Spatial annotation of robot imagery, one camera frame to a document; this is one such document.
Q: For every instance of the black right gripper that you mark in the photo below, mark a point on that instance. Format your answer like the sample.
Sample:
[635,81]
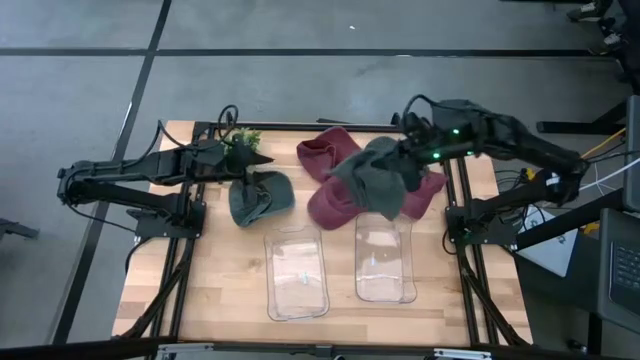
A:
[417,142]

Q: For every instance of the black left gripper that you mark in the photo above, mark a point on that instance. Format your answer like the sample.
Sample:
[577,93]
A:
[232,160]

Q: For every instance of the dark green cap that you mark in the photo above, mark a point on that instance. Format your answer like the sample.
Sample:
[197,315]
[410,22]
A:
[275,195]
[375,185]

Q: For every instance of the maroon cap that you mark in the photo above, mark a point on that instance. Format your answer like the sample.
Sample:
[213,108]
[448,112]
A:
[330,205]
[320,155]
[430,192]

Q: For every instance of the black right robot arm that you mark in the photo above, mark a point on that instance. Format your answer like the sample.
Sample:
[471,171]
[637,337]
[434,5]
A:
[525,142]

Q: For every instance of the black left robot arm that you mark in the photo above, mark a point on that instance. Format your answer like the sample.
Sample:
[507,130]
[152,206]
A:
[125,170]

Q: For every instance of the small green artificial plant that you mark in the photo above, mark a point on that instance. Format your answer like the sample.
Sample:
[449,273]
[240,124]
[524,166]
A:
[250,136]

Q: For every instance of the clear plastic bin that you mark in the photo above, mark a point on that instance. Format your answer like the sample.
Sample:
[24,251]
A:
[382,260]

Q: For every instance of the clear bin with white sticker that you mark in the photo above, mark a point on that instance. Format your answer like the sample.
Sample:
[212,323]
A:
[297,265]

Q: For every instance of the black stand foot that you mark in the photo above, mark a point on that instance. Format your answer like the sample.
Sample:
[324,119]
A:
[575,127]

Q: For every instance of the white box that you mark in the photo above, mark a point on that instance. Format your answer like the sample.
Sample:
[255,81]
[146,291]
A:
[552,252]

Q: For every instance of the black diagonal bar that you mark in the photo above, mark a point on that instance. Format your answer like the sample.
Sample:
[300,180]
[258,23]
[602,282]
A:
[570,220]

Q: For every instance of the small yellow object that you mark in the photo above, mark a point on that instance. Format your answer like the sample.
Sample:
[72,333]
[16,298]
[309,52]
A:
[591,227]

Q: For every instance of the person's shoe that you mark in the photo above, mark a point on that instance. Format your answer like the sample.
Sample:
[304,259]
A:
[582,11]
[607,42]

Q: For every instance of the grey monitor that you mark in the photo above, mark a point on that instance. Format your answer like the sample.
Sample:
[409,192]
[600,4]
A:
[633,150]

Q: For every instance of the grey stand foot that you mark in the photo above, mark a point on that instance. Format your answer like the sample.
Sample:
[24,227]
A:
[17,230]

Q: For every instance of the person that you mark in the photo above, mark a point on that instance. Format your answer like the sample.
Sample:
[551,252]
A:
[631,50]

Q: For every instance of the black crossbar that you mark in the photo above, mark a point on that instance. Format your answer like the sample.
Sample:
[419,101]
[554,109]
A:
[75,350]

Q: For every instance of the black caster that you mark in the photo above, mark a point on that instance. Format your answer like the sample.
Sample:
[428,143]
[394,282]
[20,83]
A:
[575,345]

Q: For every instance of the dark grey laptop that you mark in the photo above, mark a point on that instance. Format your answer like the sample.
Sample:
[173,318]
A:
[620,300]

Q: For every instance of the black aluminium extrusion frame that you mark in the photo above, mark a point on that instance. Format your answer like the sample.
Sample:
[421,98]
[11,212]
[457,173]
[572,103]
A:
[300,126]

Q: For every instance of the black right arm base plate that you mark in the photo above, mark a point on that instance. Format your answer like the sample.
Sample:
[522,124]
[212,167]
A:
[452,225]

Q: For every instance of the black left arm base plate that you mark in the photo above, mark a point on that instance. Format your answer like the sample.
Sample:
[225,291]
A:
[150,227]

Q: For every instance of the silver metal bracket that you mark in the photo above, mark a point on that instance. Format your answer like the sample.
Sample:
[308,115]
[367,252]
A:
[462,354]
[185,350]

